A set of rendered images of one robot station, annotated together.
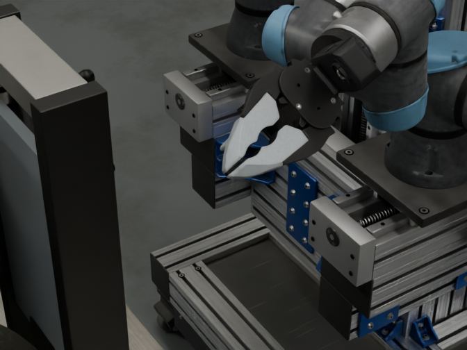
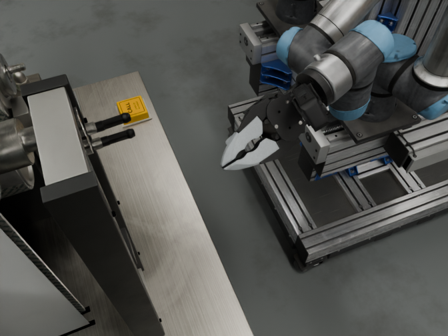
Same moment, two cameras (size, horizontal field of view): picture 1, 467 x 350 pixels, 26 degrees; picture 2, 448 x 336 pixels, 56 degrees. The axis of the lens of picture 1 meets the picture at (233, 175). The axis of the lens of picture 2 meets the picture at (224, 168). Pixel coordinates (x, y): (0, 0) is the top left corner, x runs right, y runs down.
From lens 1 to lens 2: 0.41 m
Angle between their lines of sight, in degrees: 20
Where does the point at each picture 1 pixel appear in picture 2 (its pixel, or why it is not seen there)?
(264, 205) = not seen: hidden behind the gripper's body
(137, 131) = (236, 33)
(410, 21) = (364, 68)
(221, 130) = (265, 59)
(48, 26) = not seen: outside the picture
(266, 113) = (254, 130)
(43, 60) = (65, 140)
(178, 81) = (247, 30)
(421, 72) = (367, 93)
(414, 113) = (357, 113)
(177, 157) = not seen: hidden behind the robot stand
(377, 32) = (339, 76)
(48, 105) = (51, 196)
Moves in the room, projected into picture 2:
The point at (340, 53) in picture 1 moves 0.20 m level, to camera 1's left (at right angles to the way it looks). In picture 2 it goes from (305, 108) to (162, 87)
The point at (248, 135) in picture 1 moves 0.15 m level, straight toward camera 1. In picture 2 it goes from (239, 145) to (217, 233)
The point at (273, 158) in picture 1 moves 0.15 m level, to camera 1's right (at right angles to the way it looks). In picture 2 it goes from (253, 160) to (353, 176)
